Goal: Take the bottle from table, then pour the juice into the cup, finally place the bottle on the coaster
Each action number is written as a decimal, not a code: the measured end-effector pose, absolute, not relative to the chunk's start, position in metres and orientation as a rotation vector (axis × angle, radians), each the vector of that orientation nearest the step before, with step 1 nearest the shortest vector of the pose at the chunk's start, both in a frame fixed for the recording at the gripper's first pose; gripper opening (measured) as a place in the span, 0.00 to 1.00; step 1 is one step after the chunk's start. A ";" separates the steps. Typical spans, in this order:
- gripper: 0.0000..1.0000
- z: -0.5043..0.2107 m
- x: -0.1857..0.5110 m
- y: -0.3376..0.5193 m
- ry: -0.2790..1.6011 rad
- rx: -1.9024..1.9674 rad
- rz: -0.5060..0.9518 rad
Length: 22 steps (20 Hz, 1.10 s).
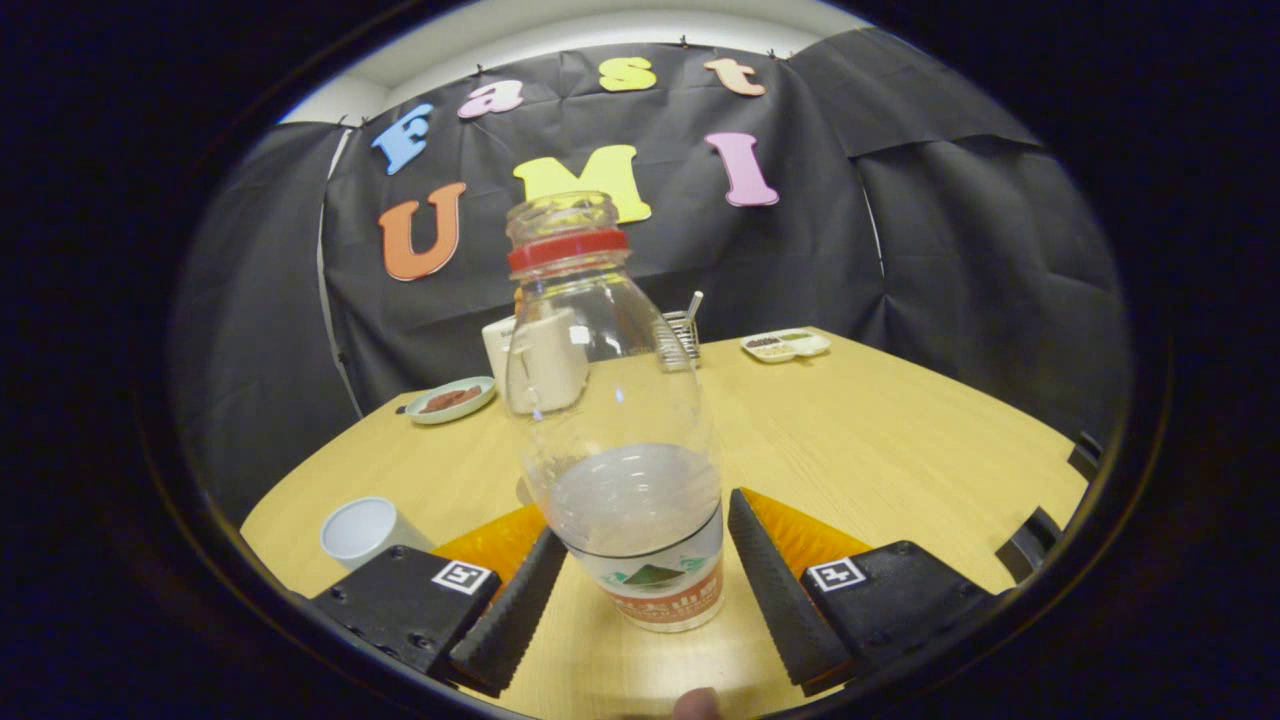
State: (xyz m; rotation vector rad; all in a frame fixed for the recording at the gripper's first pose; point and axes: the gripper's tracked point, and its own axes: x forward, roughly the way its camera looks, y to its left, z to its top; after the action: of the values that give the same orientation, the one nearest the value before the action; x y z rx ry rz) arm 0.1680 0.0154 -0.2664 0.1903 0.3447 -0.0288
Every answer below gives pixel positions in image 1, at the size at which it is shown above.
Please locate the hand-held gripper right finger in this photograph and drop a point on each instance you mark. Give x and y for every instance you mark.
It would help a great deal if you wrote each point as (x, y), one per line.
(775, 590)

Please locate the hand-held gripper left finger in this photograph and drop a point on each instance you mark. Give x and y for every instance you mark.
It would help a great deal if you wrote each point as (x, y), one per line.
(515, 620)

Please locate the white cup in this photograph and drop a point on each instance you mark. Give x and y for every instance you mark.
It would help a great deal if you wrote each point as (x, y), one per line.
(360, 530)

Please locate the wooden table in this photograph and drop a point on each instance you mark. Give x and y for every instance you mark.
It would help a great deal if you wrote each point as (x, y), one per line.
(850, 450)

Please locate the pale green plate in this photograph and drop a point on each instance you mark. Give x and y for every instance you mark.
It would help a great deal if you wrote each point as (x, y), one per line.
(470, 405)

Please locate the brown meat piece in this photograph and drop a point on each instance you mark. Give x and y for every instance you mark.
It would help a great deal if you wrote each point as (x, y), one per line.
(438, 405)
(465, 394)

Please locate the white divided dish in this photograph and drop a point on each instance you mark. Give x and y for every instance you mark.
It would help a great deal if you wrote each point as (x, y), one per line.
(790, 346)

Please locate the black chair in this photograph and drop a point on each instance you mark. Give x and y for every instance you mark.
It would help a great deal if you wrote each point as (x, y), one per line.
(1030, 545)
(1085, 455)

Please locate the white toaster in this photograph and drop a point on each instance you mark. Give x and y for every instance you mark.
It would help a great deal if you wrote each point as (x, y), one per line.
(497, 350)

